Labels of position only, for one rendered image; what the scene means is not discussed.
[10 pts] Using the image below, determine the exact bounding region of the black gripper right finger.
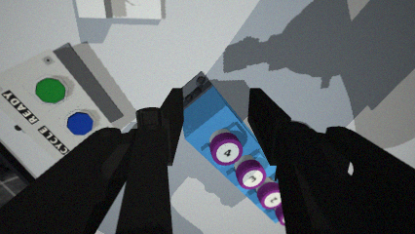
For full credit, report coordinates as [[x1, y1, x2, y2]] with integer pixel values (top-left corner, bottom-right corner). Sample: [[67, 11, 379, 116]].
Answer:
[[247, 88, 415, 234]]

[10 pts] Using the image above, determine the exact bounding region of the white button housing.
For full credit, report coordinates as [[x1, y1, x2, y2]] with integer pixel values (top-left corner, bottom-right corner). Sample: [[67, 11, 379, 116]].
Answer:
[[0, 43, 124, 161]]

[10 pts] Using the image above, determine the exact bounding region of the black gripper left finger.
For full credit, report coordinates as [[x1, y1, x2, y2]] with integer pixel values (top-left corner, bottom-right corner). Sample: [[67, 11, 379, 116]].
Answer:
[[0, 88, 184, 234]]

